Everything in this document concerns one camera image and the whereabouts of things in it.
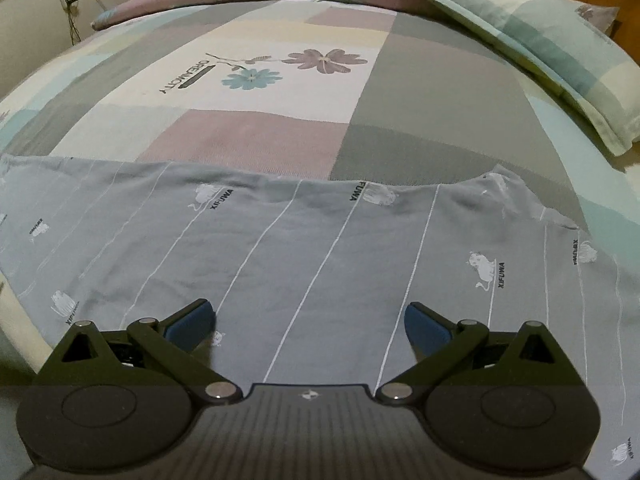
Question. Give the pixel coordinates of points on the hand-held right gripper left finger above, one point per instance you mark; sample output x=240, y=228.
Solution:
x=192, y=322

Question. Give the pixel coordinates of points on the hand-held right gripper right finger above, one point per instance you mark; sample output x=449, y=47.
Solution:
x=425, y=325

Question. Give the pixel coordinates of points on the grey striped pants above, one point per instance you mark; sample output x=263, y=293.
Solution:
x=310, y=260

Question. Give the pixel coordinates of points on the patchwork floral bed sheet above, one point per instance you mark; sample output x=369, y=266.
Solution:
x=425, y=100

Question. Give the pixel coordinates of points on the checked pillow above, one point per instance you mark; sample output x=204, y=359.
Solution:
x=540, y=40

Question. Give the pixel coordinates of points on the small purple floral pillow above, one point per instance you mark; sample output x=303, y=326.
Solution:
x=592, y=12

